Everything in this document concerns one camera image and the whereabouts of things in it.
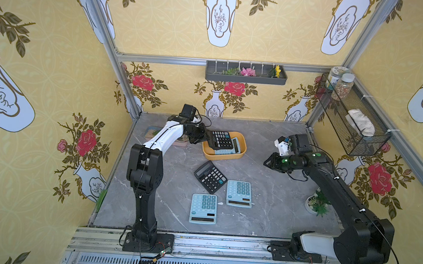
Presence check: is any black calculator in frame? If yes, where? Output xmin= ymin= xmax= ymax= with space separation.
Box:
xmin=194 ymin=161 xmax=228 ymax=195
xmin=208 ymin=130 xmax=232 ymax=150

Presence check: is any yellow storage box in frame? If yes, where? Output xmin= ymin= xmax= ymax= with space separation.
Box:
xmin=203 ymin=131 xmax=247 ymax=161

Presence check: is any teal calculator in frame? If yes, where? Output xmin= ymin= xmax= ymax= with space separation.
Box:
xmin=189 ymin=193 xmax=218 ymax=225
xmin=215 ymin=137 xmax=241 ymax=155
xmin=226 ymin=180 xmax=252 ymax=208

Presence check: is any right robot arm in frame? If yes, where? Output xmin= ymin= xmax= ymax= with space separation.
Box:
xmin=263 ymin=152 xmax=395 ymax=264

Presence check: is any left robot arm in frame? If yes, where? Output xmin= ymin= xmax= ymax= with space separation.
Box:
xmin=127 ymin=114 xmax=207 ymax=247

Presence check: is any small potted green plant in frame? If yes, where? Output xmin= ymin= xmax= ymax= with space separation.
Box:
xmin=304 ymin=189 xmax=331 ymax=217

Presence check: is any pink artificial flower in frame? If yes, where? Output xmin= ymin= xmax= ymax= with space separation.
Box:
xmin=240 ymin=68 xmax=257 ymax=77

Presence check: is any white crumpled cloth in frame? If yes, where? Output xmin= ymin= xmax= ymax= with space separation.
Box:
xmin=346 ymin=109 xmax=376 ymax=137

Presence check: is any glass jar with beans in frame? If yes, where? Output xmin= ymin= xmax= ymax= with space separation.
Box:
xmin=332 ymin=73 xmax=355 ymax=100

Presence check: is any yellow artificial flower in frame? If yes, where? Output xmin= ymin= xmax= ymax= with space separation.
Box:
xmin=274 ymin=65 xmax=281 ymax=78

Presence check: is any glass jar white lid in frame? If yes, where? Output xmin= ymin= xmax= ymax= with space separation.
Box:
xmin=325 ymin=66 xmax=350 ymax=90

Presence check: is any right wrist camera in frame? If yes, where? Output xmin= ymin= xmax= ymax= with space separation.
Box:
xmin=273 ymin=132 xmax=314 ymax=159

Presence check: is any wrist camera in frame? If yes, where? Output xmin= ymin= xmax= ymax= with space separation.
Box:
xmin=179 ymin=104 xmax=201 ymax=124
xmin=273 ymin=132 xmax=314 ymax=159

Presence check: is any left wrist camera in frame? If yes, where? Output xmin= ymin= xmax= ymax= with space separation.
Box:
xmin=179 ymin=104 xmax=201 ymax=124

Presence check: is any grey wall shelf tray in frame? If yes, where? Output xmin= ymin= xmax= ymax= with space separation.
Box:
xmin=205 ymin=60 xmax=288 ymax=85

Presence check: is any black wire wall basket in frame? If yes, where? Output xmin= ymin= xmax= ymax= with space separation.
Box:
xmin=308 ymin=73 xmax=391 ymax=157

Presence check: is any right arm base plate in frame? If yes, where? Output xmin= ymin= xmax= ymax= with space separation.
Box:
xmin=267 ymin=241 xmax=323 ymax=264

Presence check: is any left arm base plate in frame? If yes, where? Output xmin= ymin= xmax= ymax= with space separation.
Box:
xmin=122 ymin=232 xmax=175 ymax=253

